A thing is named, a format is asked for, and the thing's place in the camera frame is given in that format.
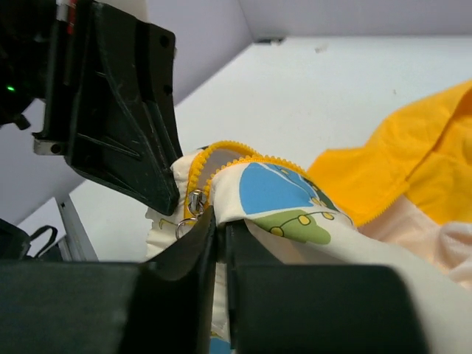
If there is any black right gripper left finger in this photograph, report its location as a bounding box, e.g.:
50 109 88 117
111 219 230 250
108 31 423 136
143 208 217 353

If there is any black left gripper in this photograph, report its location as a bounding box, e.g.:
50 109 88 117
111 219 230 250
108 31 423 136
1 1 179 215

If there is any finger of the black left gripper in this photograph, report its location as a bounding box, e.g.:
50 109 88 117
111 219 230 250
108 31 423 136
106 9 181 159

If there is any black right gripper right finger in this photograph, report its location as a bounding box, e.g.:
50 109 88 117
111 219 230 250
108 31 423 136
225 221 282 353

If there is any silver zipper slider pull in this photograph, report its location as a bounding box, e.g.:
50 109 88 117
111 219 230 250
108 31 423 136
175 189 207 240

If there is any yellow cream printed child jacket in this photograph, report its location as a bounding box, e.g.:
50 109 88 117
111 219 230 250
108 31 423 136
146 82 471 353

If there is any blue label sticker left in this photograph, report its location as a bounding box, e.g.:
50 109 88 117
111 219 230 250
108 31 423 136
254 37 286 46

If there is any aluminium table frame rail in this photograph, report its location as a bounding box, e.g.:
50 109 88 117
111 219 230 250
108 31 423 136
58 198 98 262

